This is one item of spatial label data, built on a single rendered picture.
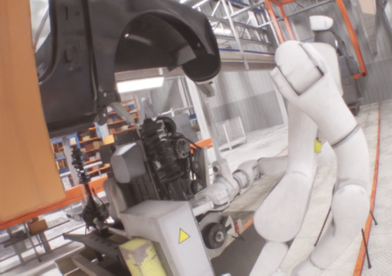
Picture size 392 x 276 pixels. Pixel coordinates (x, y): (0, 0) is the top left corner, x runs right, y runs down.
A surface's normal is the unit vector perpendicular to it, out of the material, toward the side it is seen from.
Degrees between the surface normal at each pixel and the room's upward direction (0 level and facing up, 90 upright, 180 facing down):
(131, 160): 90
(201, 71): 88
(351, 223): 104
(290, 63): 72
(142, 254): 90
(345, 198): 82
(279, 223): 90
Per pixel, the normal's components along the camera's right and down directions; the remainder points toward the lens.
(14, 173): 0.73, -0.18
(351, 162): -0.53, 0.24
